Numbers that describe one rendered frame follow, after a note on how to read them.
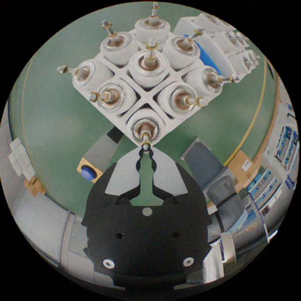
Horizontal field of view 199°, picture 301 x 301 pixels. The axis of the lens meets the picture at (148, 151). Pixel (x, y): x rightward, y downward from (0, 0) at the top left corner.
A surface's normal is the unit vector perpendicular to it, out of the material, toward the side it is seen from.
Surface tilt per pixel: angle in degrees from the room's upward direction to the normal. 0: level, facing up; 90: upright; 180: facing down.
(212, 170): 90
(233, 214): 90
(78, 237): 90
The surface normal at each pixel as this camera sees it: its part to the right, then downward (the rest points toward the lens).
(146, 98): 0.04, 0.54
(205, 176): -0.86, -0.41
